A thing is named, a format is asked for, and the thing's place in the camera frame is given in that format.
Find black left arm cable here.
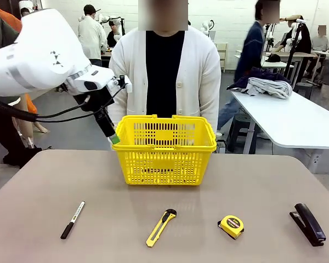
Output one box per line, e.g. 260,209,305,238
0,82,128,124

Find person in white shirt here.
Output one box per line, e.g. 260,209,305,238
77,4,108,67

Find person's right forearm white sleeve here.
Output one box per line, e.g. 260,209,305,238
107,79,129,127

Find black tripod stand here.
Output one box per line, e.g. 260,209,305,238
283,19,307,83

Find seated person grey sweater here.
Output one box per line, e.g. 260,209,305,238
311,25,329,52

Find white marker with black cap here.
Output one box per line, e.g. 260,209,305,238
60,201,86,240

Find person in black top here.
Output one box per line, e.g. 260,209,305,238
106,20,122,48

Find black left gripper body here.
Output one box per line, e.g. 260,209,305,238
73,85,116,130

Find yellow tape measure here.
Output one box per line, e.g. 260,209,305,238
217,215,245,241

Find grey crumpled garment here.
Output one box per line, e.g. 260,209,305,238
246,77,293,100

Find white column appliance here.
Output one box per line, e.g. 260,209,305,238
18,0,34,16

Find black plastic stool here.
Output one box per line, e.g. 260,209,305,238
226,113,257,154

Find black stapler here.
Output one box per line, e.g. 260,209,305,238
289,203,327,247

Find white socket box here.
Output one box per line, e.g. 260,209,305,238
311,153,322,171

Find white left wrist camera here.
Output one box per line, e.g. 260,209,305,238
106,75,133,94

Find person in denim jacket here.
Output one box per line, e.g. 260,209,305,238
217,0,281,133

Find yellow plastic shopping basket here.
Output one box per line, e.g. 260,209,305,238
111,114,218,186

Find person's left forearm white sleeve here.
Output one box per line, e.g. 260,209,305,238
200,79,222,132

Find yellow utility knife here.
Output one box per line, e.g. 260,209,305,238
146,208,178,248

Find small white background robot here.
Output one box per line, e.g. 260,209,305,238
200,19,215,36

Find person in white cardigan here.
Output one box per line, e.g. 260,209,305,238
107,0,222,133

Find small white table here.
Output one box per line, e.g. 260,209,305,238
234,54,294,83

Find dark navy crumpled garment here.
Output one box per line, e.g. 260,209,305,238
226,67,291,93

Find black cap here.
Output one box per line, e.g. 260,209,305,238
265,53,282,64

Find large white table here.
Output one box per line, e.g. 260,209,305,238
230,89,329,175

